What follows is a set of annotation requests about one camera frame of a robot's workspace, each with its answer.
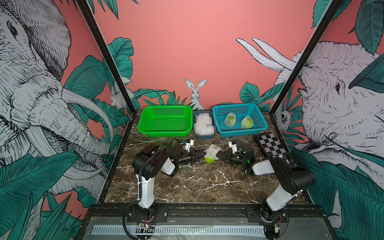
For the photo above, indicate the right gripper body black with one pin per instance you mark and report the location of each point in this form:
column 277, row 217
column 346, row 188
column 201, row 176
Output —
column 237, row 159

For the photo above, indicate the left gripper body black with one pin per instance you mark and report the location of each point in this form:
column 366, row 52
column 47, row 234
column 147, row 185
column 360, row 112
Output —
column 185, row 159

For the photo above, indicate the custard apple with dark spots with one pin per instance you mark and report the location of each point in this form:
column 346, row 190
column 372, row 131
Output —
column 230, row 121

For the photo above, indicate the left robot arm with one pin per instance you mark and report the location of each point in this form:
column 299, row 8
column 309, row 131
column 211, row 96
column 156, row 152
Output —
column 147, row 164

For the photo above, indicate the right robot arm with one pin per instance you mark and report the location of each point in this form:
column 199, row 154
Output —
column 291, row 173

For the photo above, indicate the grey bin of foam nets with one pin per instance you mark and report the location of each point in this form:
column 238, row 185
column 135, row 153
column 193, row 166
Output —
column 204, row 125

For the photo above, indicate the checkerboard calibration board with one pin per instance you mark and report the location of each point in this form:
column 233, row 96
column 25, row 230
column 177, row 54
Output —
column 270, row 145

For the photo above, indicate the green plastic basket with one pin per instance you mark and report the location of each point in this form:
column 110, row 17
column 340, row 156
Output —
column 166, row 121

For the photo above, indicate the teal plastic basket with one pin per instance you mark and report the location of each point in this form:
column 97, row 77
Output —
column 240, row 110

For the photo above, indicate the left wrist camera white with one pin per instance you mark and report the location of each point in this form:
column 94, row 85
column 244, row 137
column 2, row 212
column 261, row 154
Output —
column 188, row 145

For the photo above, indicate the white slotted cable duct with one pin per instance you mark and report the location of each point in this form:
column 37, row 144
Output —
column 248, row 231

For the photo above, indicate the black front frame rail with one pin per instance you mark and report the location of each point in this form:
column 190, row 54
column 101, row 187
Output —
column 164, row 212

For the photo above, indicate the black frame post left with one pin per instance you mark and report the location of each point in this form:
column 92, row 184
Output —
column 93, row 26

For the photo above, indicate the black frame post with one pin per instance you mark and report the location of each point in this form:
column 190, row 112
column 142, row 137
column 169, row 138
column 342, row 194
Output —
column 93, row 26
column 325, row 20

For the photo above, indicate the black frame post right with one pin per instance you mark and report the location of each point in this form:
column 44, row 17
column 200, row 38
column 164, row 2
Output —
column 325, row 20

